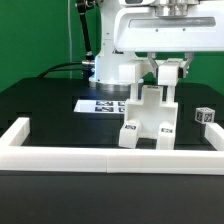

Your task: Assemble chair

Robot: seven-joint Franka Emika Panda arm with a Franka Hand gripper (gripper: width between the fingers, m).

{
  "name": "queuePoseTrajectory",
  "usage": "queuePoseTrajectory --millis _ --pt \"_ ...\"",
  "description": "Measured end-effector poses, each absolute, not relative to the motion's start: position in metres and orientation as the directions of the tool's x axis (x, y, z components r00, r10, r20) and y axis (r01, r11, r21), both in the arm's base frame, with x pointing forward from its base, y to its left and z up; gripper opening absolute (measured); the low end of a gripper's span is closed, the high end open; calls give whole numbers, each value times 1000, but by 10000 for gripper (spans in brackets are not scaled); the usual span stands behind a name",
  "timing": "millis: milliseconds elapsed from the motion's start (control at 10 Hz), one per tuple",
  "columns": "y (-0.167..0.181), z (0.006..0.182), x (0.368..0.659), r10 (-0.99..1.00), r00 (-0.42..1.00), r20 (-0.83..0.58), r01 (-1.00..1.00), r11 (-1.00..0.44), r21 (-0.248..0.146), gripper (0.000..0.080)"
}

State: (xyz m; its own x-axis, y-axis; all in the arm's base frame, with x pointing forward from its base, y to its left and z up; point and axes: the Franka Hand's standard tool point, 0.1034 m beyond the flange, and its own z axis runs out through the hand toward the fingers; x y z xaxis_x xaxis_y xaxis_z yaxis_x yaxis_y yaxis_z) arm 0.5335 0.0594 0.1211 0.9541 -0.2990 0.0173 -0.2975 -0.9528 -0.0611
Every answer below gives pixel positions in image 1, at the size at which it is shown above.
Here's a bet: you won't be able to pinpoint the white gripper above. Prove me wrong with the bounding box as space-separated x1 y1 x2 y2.
114 0 224 78

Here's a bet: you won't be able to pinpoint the white chair seat part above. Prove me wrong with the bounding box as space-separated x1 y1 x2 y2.
124 85 178 139

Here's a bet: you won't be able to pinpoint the white marker cube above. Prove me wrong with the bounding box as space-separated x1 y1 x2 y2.
195 107 215 124

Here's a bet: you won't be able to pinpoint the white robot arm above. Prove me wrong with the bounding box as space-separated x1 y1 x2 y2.
90 0 224 89

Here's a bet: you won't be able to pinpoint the white marker base plate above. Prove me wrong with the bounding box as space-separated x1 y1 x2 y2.
74 100 125 114

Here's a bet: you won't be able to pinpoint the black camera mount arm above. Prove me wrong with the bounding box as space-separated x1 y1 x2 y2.
75 0 95 69

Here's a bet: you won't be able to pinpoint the white vertical cable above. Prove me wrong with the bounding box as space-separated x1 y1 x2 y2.
67 0 74 80

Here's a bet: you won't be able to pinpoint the black cables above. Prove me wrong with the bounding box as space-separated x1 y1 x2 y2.
37 61 91 79

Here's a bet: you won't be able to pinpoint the white U-shaped boundary frame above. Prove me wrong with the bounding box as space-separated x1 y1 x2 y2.
0 117 224 175

